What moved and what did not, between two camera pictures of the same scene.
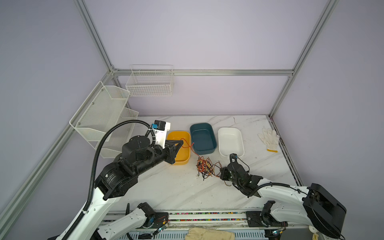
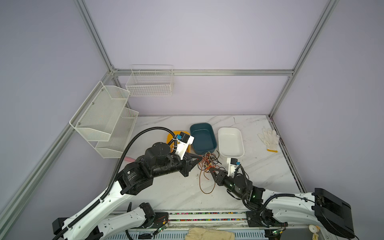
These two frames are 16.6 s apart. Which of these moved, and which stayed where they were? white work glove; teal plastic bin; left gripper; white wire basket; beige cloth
Moved: left gripper
Stayed: beige cloth; white wire basket; teal plastic bin; white work glove
